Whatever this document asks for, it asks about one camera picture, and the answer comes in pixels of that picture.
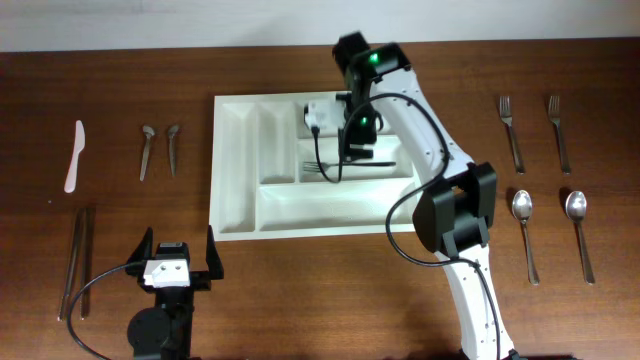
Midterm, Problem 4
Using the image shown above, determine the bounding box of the metal chopstick left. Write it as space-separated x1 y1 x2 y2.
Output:
57 208 85 321

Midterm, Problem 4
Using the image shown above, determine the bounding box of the metal spoon left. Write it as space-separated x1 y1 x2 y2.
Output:
511 190 540 286

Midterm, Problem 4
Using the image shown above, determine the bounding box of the metal spoon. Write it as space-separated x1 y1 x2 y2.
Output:
565 191 596 285
511 190 540 286

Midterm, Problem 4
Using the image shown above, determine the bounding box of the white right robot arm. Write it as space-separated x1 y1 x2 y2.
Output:
332 32 520 359

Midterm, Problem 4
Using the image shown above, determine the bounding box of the pink plastic knife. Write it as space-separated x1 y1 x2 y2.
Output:
63 120 86 194

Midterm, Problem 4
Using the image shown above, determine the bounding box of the metal spoon right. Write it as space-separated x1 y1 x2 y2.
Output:
565 191 596 285

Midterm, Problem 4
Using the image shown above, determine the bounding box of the white cutlery tray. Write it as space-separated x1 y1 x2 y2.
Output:
209 92 420 241

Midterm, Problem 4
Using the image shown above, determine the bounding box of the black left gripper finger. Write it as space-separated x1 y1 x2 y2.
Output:
125 227 153 275
205 225 224 280

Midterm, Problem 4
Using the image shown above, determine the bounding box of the metal fork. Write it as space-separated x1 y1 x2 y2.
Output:
547 95 571 175
499 96 526 174
302 161 396 173

